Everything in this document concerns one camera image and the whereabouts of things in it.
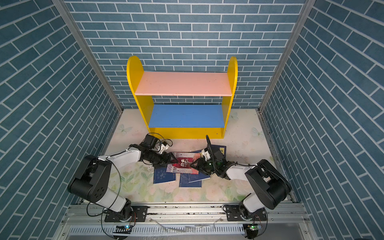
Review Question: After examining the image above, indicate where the navy book far left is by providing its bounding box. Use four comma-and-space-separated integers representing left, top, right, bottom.
153, 167, 176, 184

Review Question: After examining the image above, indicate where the navy book right side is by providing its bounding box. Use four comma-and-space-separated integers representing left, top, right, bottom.
211, 145, 227, 160

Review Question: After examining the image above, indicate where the white slotted cable duct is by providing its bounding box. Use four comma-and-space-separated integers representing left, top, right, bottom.
69, 224, 245, 237

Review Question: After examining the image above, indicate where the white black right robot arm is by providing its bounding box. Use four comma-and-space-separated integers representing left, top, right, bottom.
191, 157, 292, 220

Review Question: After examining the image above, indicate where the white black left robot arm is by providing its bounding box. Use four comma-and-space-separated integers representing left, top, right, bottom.
67, 147, 177, 214

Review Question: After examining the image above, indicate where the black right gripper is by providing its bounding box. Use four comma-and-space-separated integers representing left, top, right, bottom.
190, 158, 219, 176

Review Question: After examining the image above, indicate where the right green circuit board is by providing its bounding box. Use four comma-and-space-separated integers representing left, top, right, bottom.
243, 224, 260, 240

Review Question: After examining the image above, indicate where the left green circuit board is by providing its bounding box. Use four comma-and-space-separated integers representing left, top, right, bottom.
113, 225, 134, 235

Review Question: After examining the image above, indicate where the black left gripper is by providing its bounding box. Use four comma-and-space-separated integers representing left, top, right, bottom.
147, 150, 179, 169

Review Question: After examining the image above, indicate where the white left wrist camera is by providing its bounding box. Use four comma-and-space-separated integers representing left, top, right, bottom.
158, 143, 169, 155

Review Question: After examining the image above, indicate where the aluminium front rail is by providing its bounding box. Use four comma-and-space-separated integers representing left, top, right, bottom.
62, 201, 310, 225

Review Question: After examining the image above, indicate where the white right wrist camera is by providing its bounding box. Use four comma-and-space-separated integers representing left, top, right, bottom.
201, 150, 211, 161

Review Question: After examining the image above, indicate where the navy book yellow label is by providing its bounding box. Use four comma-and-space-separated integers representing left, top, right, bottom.
188, 151, 211, 184

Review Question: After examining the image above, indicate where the black corrugated right cable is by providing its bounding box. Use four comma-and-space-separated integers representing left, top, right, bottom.
205, 134, 220, 178

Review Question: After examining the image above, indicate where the yellow pink blue bookshelf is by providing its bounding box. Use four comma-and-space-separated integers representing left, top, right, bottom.
127, 56, 238, 139

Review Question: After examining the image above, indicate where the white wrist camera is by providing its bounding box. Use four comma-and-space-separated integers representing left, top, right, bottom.
158, 143, 169, 155
201, 150, 211, 161

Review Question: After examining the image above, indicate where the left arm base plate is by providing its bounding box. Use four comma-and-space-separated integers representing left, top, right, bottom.
104, 205, 148, 223

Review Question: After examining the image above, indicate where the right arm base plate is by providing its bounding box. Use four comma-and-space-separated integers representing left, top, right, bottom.
222, 205, 268, 222

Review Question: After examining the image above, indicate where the red illustrated cover book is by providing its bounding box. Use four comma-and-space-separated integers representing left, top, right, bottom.
167, 152, 199, 175

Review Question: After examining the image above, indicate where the green circuit board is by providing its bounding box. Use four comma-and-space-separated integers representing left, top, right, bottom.
113, 225, 134, 235
243, 224, 260, 240

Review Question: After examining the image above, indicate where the navy book bottom centre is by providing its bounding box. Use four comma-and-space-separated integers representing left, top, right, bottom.
179, 174, 202, 188

